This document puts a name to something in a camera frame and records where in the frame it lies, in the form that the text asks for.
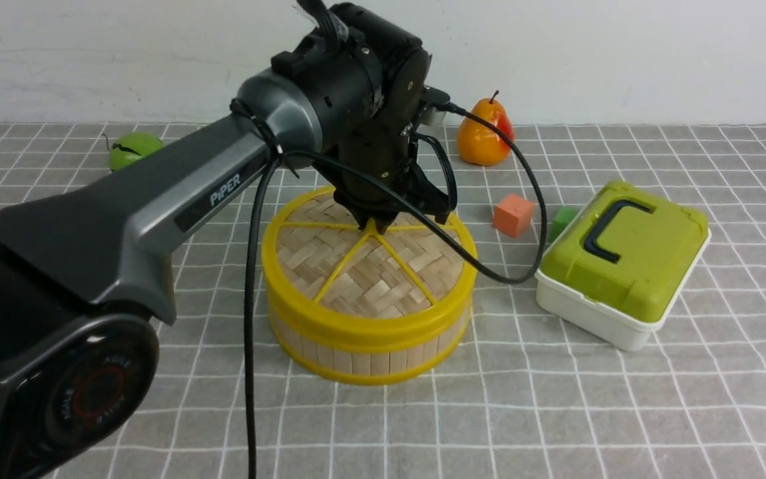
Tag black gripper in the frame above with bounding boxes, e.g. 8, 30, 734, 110
315, 101, 458, 234

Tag yellow woven bamboo steamer lid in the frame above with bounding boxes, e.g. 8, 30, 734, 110
261, 188, 476, 355

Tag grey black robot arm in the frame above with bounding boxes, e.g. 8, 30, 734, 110
0, 1, 455, 478

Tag bamboo steamer base yellow rings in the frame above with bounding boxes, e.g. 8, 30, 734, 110
267, 307, 473, 386

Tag orange red toy pear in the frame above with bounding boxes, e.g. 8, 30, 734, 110
456, 90, 515, 167

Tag orange foam cube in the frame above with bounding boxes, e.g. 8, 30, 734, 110
492, 194, 535, 238

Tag green foam cube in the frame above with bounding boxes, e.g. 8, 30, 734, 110
547, 206, 578, 243

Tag green lidded white plastic box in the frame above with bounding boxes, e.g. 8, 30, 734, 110
535, 181, 711, 352

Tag grey checked tablecloth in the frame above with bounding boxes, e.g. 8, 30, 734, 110
0, 124, 766, 478

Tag green toy apple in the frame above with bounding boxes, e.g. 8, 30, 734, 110
102, 131, 164, 172

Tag black cable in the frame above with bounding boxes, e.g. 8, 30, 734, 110
229, 98, 549, 479

